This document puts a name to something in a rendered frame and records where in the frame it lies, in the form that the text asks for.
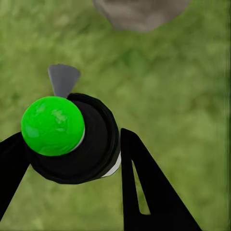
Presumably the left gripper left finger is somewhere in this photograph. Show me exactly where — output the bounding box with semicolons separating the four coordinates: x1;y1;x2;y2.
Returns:
0;132;30;221

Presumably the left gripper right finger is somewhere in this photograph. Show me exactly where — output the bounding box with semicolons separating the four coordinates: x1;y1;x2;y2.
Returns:
120;128;201;231

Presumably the pesticide atomizer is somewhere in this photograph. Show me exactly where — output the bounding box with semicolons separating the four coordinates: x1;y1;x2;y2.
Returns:
21;64;121;184

